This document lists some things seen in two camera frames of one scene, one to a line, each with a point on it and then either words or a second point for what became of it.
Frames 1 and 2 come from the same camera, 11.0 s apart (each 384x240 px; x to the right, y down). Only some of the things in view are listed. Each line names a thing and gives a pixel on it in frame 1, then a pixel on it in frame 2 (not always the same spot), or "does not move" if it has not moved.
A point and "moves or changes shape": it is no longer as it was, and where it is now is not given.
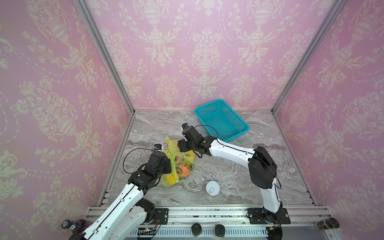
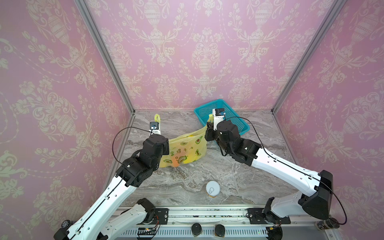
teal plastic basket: x=218 y=115 does not move
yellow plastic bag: x=181 y=163 moves or changes shape
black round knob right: x=220 y=230 does not move
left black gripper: x=168 y=163 to x=166 y=146
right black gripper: x=183 y=145 to x=210 y=133
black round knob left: x=196 y=229 does not move
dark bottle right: x=327 y=223 does not move
